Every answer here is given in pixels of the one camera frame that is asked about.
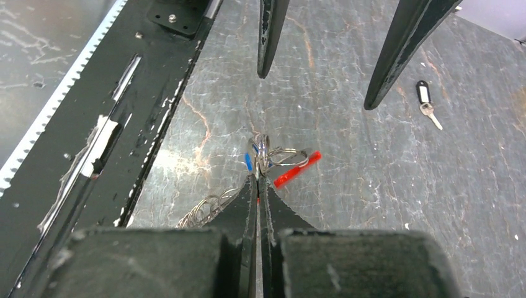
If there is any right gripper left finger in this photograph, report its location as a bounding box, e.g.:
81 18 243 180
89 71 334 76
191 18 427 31
41 174 257 297

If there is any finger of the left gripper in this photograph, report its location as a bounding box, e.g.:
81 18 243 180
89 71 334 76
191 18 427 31
257 0 290 79
363 0 461 111

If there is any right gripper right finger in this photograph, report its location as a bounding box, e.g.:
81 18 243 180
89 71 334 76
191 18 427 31
259 178 461 297

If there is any key with black tag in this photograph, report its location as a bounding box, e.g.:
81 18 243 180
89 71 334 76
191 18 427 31
416 80 444 130

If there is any red handled keyring tool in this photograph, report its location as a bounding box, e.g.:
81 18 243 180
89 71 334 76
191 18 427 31
176 133 322 228

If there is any white toothed cable rail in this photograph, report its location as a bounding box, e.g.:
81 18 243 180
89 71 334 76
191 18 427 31
1 1 125 191

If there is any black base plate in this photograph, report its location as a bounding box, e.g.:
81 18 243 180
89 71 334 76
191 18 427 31
1 1 221 297

